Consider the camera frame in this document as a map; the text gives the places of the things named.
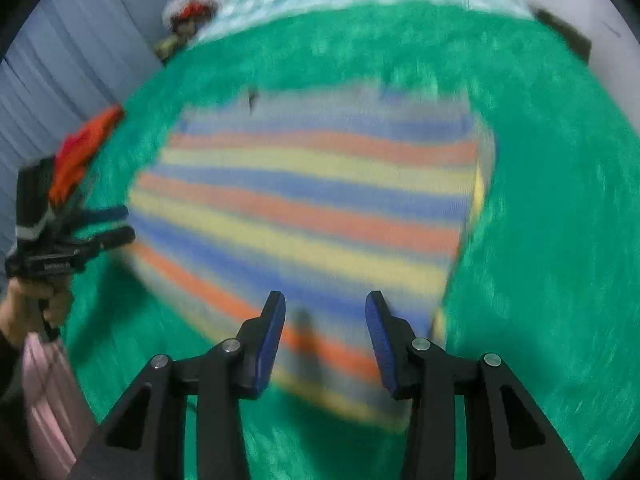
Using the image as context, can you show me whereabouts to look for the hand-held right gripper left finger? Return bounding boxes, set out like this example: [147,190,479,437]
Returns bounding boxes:
[67,290,287,480]

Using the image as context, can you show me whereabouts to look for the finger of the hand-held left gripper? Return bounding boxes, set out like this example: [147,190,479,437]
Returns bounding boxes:
[75,204,131,228]
[70,226,137,258]

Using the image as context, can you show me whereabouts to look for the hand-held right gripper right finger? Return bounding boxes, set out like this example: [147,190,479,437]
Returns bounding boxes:
[365,290,586,480]

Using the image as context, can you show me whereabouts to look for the striped knit shirt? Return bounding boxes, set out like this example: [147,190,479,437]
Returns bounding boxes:
[122,80,498,433]

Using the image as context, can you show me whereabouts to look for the pile of clothes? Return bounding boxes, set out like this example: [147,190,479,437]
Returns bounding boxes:
[154,0,221,65]

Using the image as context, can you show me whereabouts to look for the person's left hand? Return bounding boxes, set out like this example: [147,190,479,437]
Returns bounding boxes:
[0,276,75,348]

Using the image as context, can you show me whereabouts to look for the orange cloth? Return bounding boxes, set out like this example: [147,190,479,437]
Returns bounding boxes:
[49,105,126,206]

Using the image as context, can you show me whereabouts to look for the red cloth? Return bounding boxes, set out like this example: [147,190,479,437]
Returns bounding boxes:
[55,132,93,166]

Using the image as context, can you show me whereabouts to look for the grey curtain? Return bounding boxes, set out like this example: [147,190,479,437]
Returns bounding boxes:
[0,0,193,261]

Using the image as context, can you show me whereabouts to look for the pink dotted pants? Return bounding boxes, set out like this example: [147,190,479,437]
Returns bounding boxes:
[21,334,98,480]

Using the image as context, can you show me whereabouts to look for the green bedspread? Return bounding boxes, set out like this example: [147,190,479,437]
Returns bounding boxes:
[60,2,640,480]

